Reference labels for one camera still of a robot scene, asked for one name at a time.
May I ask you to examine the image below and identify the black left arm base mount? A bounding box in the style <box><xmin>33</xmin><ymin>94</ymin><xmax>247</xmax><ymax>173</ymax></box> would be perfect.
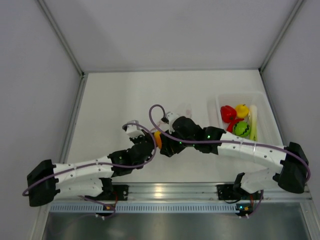
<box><xmin>85</xmin><ymin>184</ymin><xmax>129</xmax><ymax>201</ymax></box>

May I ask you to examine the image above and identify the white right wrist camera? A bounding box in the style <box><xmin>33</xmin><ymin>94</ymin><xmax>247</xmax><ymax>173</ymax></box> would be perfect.
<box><xmin>161</xmin><ymin>111</ymin><xmax>180</xmax><ymax>134</ymax></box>

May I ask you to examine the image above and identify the slotted white cable duct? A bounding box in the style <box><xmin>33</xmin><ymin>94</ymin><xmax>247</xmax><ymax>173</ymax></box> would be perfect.
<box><xmin>49</xmin><ymin>202</ymin><xmax>245</xmax><ymax>214</ymax></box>

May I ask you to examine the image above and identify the orange toy pepper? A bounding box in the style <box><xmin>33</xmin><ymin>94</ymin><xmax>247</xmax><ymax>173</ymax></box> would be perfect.
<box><xmin>153</xmin><ymin>131</ymin><xmax>162</xmax><ymax>149</ymax></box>

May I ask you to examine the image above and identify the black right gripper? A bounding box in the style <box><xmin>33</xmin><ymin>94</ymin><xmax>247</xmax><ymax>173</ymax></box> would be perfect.
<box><xmin>160</xmin><ymin>127</ymin><xmax>196</xmax><ymax>157</ymax></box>

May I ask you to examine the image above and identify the aluminium frame post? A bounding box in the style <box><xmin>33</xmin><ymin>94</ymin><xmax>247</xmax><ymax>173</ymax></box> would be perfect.
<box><xmin>37</xmin><ymin>0</ymin><xmax>86</xmax><ymax>78</ymax></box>

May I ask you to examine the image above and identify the red toy chili pepper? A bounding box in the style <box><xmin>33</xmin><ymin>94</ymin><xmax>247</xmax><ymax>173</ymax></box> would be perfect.
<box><xmin>226</xmin><ymin>118</ymin><xmax>244</xmax><ymax>133</ymax></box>

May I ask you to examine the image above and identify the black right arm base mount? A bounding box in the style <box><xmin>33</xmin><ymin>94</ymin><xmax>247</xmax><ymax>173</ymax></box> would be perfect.
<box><xmin>216</xmin><ymin>172</ymin><xmax>262</xmax><ymax>203</ymax></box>

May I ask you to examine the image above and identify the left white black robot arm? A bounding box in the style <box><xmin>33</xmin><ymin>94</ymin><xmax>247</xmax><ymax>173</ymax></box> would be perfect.
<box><xmin>22</xmin><ymin>134</ymin><xmax>157</xmax><ymax>207</ymax></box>

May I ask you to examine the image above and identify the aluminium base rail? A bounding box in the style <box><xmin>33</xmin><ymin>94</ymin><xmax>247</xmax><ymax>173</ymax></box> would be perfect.
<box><xmin>54</xmin><ymin>181</ymin><xmax>312</xmax><ymax>203</ymax></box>

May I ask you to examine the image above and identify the pale green toy celery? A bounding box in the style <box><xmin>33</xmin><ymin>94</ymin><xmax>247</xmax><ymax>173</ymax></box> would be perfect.
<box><xmin>248</xmin><ymin>105</ymin><xmax>258</xmax><ymax>142</ymax></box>

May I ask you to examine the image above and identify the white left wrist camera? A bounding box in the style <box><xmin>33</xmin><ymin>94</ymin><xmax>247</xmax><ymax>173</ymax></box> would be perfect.
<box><xmin>125</xmin><ymin>120</ymin><xmax>144</xmax><ymax>139</ymax></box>

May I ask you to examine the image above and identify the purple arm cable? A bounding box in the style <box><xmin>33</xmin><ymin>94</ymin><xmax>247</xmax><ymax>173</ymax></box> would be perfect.
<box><xmin>22</xmin><ymin>123</ymin><xmax>158</xmax><ymax>197</ymax></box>
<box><xmin>148</xmin><ymin>104</ymin><xmax>312</xmax><ymax>185</ymax></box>

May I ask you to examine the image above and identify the yellow toy pear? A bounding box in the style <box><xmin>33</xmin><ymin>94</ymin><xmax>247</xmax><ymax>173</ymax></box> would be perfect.
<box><xmin>235</xmin><ymin>104</ymin><xmax>249</xmax><ymax>119</ymax></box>

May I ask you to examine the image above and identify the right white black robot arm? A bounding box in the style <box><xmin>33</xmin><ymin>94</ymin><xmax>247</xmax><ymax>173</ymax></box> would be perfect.
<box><xmin>154</xmin><ymin>116</ymin><xmax>310</xmax><ymax>199</ymax></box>

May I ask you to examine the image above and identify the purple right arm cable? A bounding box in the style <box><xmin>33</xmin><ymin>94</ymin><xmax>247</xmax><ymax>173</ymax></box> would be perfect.
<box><xmin>148</xmin><ymin>104</ymin><xmax>312</xmax><ymax>185</ymax></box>

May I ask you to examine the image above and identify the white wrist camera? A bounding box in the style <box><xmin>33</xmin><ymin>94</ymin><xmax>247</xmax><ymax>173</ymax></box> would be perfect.
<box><xmin>125</xmin><ymin>120</ymin><xmax>144</xmax><ymax>139</ymax></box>
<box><xmin>161</xmin><ymin>111</ymin><xmax>180</xmax><ymax>134</ymax></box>

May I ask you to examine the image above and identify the green toy pepper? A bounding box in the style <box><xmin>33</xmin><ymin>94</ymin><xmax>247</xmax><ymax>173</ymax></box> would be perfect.
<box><xmin>232</xmin><ymin>121</ymin><xmax>251</xmax><ymax>138</ymax></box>

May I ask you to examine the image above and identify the white plastic basket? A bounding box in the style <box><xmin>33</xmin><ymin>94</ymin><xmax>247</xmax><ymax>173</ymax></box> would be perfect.
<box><xmin>207</xmin><ymin>91</ymin><xmax>283</xmax><ymax>146</ymax></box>

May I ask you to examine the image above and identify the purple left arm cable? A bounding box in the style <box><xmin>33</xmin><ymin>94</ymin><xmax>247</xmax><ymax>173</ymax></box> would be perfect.
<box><xmin>22</xmin><ymin>123</ymin><xmax>158</xmax><ymax>197</ymax></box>

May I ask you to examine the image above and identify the clear polka dot zip bag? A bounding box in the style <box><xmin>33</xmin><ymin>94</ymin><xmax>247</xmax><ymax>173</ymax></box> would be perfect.
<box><xmin>152</xmin><ymin>102</ymin><xmax>192</xmax><ymax>134</ymax></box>

